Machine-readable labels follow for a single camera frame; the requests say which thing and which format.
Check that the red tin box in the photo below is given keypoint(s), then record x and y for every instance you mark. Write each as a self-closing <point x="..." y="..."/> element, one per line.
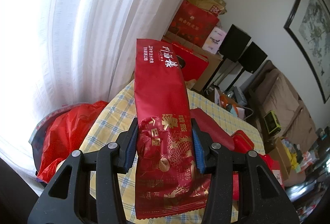
<point x="242" y="143"/>

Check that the red snack packet gold print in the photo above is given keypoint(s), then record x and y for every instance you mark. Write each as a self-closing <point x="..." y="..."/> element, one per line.
<point x="167" y="181"/>

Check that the white pink small box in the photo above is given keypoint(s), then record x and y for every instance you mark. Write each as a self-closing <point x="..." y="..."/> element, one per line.
<point x="214" y="40"/>

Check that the green black portable device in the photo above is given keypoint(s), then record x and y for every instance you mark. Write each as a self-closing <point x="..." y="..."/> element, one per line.
<point x="272" y="123"/>

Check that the yellow blue checked tablecloth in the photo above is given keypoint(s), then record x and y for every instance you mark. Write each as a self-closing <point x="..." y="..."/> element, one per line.
<point x="117" y="117"/>

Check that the white sheer curtain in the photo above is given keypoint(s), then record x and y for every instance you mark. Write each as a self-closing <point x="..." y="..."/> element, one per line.
<point x="60" y="52"/>

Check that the red plastic bag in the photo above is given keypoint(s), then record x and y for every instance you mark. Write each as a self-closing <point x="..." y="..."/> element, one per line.
<point x="65" y="134"/>

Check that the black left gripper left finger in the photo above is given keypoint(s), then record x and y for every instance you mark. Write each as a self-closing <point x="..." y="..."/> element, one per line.
<point x="85" y="189"/>

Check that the red collection gift box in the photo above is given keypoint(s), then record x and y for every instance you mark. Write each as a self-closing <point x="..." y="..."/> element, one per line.
<point x="191" y="63"/>

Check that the framed ink tree painting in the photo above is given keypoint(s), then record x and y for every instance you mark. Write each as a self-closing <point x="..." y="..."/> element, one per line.
<point x="308" y="26"/>

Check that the brown sofa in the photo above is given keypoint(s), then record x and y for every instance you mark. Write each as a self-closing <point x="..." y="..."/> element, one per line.
<point x="270" y="90"/>

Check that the black speaker on stand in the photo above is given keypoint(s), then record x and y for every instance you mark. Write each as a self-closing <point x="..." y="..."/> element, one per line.
<point x="232" y="47"/>
<point x="251" y="59"/>

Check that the cardboard box with items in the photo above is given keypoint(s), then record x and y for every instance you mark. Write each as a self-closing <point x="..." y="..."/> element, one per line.
<point x="290" y="164"/>

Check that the brown cardboard box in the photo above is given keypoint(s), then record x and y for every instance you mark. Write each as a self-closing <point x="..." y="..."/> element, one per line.
<point x="213" y="59"/>

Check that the dark red gift box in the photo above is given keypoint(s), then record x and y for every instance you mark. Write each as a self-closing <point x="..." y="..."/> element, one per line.
<point x="192" y="23"/>

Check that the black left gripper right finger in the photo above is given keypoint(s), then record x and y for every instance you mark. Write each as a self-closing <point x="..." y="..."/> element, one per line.
<point x="261" y="197"/>

